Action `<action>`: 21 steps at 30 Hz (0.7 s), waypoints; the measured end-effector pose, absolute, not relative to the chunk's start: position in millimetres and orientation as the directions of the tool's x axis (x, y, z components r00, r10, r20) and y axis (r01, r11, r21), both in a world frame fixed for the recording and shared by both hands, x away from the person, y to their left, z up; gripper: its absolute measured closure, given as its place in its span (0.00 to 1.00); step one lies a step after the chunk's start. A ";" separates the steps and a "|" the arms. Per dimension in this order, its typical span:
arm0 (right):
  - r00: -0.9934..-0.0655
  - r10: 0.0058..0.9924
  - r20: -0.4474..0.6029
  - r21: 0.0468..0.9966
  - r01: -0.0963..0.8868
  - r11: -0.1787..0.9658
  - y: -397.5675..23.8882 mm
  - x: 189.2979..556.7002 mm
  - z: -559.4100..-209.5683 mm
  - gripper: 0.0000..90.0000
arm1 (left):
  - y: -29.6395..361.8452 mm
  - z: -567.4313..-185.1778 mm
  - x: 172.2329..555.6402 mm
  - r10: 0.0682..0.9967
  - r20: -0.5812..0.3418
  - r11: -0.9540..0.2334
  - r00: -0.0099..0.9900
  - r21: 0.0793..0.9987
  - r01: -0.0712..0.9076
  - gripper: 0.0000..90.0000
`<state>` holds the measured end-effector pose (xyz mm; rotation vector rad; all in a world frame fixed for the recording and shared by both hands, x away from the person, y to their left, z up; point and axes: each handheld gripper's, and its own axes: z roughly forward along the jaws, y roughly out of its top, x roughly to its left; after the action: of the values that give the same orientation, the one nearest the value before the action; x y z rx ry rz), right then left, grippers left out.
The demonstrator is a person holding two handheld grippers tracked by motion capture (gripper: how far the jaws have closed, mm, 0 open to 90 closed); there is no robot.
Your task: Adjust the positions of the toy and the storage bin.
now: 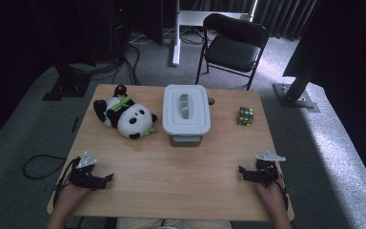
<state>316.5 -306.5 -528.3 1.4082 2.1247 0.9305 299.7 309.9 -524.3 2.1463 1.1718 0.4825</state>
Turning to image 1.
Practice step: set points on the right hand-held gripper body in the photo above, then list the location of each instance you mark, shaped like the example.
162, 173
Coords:
267, 175

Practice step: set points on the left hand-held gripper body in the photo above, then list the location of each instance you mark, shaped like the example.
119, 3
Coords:
84, 178

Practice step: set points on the colourful puzzle cube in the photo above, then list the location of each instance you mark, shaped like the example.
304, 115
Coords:
245, 116

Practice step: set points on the panda plush toy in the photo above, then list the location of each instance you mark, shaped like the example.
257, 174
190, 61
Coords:
130, 116

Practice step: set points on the clear grey storage box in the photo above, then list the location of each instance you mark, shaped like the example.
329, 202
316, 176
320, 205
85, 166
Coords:
186, 141

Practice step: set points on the white storage box lid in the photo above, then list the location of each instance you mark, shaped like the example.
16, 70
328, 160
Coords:
186, 109

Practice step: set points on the person's left hand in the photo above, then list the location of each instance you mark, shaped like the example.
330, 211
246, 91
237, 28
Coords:
73, 195

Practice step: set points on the person's right hand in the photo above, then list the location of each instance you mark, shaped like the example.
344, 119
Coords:
271, 197

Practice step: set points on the small black strip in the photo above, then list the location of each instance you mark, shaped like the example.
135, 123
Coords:
75, 124

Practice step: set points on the black stand with metal base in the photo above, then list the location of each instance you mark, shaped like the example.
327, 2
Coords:
294, 95

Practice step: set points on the black folding chair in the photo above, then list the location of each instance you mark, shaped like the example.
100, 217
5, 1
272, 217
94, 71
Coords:
232, 51

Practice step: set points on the dark equipment tower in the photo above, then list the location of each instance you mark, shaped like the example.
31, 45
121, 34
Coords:
119, 28

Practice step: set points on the dark curtain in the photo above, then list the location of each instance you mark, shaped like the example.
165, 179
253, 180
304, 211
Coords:
282, 16

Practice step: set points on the white desk frame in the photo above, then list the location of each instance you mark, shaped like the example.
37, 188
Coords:
176, 38

